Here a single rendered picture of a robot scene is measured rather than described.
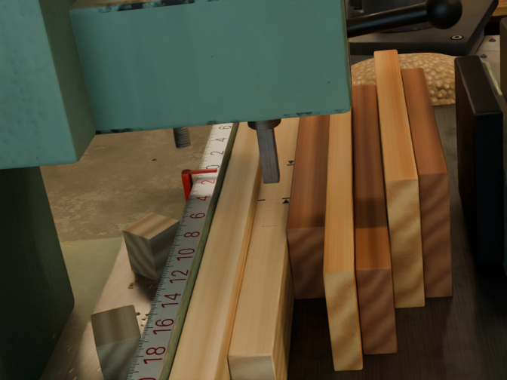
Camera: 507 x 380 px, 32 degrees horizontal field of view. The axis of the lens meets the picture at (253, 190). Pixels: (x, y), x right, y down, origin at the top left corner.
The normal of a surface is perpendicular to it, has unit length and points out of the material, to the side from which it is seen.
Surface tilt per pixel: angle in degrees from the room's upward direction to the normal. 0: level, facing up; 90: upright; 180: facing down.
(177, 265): 0
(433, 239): 90
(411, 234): 90
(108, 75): 90
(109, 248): 0
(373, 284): 90
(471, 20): 0
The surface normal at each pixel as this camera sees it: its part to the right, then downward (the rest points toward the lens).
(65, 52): 0.99, -0.07
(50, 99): -0.09, 0.45
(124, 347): 0.25, 0.40
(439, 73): 0.00, -0.54
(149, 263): -0.65, 0.41
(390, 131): -0.13, -0.89
